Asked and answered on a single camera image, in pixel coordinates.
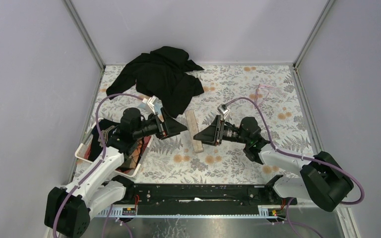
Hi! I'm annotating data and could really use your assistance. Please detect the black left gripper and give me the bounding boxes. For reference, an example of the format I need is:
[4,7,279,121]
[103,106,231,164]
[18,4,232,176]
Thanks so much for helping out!
[133,108,188,140]

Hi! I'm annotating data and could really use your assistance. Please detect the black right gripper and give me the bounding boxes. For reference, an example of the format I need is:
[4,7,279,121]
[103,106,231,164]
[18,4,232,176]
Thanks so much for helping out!
[193,115,250,146]

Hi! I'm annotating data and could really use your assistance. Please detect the light blue cleaning cloth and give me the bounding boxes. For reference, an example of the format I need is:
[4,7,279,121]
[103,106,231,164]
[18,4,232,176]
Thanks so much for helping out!
[138,99,162,116]

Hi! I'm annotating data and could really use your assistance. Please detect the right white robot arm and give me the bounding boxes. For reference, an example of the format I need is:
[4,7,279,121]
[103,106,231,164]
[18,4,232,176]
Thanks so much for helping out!
[193,116,354,212]

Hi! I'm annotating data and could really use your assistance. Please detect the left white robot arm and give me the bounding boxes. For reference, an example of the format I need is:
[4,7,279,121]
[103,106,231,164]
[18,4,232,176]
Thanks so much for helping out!
[44,108,187,238]

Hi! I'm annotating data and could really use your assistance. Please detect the black garment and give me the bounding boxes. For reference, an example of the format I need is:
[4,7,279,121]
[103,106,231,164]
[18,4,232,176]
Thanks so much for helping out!
[106,46,204,118]

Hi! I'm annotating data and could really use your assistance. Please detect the white basket with clothes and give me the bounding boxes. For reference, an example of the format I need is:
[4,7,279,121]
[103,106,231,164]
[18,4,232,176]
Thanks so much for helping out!
[74,118,154,179]

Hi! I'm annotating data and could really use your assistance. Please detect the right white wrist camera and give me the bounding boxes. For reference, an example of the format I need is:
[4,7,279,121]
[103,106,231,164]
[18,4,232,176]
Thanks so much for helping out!
[217,104,230,120]

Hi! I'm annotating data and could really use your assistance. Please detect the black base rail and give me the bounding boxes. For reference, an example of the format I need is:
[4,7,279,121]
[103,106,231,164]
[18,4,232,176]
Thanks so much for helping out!
[103,183,298,217]

